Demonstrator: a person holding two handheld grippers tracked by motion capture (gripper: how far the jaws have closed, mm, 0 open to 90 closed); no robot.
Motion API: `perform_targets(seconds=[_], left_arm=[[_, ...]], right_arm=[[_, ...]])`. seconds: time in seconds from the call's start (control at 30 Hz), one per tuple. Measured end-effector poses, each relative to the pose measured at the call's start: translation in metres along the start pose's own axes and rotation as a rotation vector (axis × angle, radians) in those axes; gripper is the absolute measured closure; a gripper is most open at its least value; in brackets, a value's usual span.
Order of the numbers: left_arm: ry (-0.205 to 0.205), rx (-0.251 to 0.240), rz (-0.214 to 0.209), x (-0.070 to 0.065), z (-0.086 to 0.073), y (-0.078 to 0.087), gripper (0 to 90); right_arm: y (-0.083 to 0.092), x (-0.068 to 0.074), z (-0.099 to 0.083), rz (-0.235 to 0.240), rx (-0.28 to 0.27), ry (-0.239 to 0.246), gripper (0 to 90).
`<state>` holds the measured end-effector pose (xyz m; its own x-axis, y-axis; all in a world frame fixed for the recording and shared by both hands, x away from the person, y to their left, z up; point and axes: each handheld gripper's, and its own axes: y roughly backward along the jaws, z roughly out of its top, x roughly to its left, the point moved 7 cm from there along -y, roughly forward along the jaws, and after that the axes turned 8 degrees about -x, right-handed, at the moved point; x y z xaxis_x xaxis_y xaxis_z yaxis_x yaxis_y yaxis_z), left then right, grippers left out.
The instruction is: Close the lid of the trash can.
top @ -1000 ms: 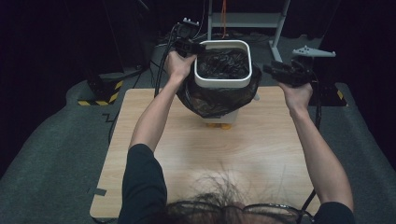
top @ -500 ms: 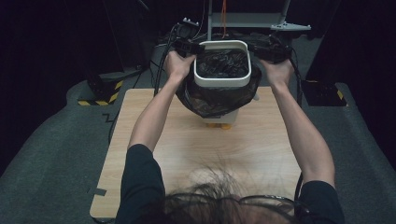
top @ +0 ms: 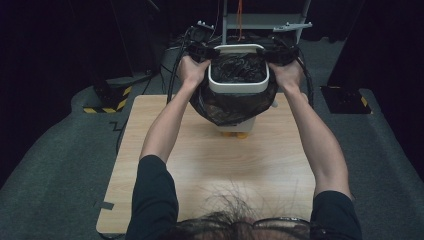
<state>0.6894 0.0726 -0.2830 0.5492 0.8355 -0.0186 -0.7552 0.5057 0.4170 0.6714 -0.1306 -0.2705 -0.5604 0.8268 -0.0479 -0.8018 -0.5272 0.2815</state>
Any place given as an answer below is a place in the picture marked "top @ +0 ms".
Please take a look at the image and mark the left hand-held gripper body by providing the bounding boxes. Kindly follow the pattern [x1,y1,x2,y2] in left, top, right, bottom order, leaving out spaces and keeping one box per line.
[186,20,214,63]

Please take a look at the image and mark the person's black right sleeve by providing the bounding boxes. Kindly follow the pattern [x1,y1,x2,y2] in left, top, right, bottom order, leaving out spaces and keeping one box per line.
[309,190,363,240]

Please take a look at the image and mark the person's left hand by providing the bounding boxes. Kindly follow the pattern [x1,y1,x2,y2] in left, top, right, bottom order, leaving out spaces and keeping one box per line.
[176,54,212,88]

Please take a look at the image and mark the black glasses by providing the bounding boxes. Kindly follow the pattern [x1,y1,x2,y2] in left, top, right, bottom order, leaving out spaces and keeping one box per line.
[253,216,329,240]

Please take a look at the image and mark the cream trash bin with face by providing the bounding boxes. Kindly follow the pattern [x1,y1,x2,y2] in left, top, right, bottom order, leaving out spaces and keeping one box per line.
[216,99,279,140]

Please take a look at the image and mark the person's black left sleeve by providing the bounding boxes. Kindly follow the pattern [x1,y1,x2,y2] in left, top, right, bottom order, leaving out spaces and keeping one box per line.
[125,154,179,240]

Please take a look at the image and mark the cream square bin rim ring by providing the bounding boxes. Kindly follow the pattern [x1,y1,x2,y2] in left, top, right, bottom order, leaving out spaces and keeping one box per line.
[207,43,271,95]

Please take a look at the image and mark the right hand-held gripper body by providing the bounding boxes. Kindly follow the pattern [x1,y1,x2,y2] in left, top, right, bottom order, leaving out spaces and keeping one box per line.
[273,22,313,66]

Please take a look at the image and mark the person's right hand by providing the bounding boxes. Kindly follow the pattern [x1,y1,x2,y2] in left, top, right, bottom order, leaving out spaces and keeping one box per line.
[268,61,303,91]

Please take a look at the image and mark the black base with hazard stripes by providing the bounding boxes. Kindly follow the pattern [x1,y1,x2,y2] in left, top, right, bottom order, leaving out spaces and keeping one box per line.
[320,85,373,115]
[83,78,133,114]

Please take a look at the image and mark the orange hanging cable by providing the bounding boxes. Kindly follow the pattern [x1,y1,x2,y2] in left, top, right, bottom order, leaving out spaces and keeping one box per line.
[235,0,244,42]

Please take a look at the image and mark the grey metal stand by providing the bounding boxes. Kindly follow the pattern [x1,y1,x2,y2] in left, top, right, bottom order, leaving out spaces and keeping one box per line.
[221,0,313,44]

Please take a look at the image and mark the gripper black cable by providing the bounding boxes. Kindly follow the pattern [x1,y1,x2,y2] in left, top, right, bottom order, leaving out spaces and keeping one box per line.
[296,49,316,108]
[165,26,195,104]

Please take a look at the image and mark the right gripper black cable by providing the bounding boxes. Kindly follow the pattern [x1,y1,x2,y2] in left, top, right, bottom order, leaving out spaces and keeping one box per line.
[296,49,316,108]

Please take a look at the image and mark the grey tape strip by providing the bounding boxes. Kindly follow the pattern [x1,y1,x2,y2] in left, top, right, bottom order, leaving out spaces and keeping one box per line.
[94,200,115,211]

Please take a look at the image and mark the black plastic trash bag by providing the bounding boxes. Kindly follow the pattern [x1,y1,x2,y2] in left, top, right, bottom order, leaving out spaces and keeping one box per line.
[189,53,279,127]

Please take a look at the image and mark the person's head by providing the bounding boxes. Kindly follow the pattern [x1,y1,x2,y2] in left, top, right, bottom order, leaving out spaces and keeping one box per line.
[159,189,314,240]

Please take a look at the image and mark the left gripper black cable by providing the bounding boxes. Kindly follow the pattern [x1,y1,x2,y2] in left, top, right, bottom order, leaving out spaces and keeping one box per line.
[165,26,195,104]

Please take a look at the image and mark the person's black sleeve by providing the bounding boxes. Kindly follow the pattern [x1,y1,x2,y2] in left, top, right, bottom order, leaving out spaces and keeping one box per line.
[125,154,179,240]
[309,190,363,240]

